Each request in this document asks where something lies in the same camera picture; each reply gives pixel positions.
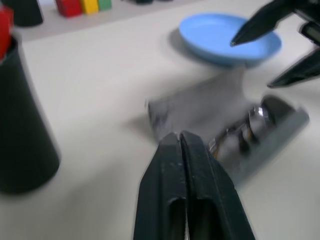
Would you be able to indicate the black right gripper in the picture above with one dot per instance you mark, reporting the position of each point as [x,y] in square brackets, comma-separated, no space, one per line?
[311,27]

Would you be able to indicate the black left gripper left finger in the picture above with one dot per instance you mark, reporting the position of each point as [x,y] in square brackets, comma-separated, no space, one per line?
[160,190]

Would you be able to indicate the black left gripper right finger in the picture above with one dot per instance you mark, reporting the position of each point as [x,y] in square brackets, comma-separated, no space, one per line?
[212,195]

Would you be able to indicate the dark-framed glasses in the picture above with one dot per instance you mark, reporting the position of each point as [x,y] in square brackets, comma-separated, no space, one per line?
[250,127]

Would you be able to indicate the black cylindrical cup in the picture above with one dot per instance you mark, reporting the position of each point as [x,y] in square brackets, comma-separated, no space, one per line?
[22,125]

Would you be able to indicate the blue plate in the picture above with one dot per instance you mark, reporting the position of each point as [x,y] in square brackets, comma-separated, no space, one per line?
[225,37]

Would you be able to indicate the small black object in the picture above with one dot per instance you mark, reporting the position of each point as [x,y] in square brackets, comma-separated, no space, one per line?
[142,1]

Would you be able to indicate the green block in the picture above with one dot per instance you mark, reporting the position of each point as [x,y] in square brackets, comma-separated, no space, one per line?
[105,4]

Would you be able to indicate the yellow block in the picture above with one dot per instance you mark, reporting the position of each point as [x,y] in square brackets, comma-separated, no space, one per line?
[90,6]

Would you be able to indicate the red block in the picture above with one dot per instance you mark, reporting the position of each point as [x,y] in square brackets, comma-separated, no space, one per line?
[68,7]

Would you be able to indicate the red marker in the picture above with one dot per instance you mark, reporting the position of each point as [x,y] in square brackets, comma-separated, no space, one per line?
[5,32]

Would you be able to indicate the black cone-shaped object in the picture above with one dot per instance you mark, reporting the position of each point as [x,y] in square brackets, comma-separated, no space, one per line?
[25,11]

